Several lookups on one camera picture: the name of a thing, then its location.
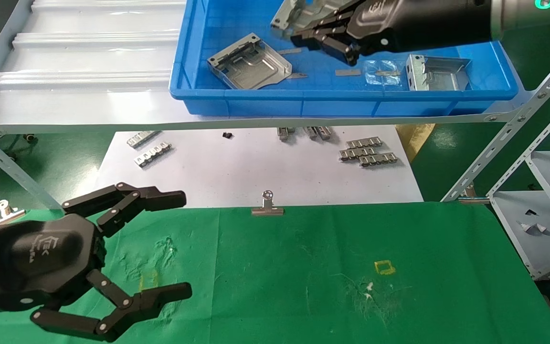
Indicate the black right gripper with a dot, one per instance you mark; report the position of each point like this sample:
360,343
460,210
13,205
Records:
423,24

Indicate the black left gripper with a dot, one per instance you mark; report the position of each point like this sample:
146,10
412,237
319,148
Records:
41,258

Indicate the sheet metal bracket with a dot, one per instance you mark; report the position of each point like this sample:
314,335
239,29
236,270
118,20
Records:
294,14

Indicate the white and silver right arm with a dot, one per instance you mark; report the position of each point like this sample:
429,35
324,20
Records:
533,14

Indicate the grey tape strip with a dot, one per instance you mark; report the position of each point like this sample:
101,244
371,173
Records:
289,51
388,73
348,73

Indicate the crumpled clear plastic bag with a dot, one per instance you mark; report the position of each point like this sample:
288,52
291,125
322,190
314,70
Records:
382,67

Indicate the large blue plastic bin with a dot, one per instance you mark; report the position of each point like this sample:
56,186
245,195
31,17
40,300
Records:
332,100

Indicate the flat slotted sheet metal part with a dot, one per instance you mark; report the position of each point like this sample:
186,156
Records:
251,67

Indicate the box-shaped sheet metal part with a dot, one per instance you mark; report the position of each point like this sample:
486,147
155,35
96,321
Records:
439,76

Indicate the small black clip piece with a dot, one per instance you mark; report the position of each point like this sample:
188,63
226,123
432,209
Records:
227,135

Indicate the black caster wheel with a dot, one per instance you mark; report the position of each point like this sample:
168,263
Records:
30,138

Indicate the small white plastic pieces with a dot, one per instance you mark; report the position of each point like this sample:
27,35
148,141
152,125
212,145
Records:
537,229

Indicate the silver metal rail part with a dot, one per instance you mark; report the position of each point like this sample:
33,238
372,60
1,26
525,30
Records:
284,134
153,155
143,139
378,159
310,133
356,154
324,133
364,142

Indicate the small black bracket piece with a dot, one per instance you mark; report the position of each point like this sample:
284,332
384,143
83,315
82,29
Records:
531,212

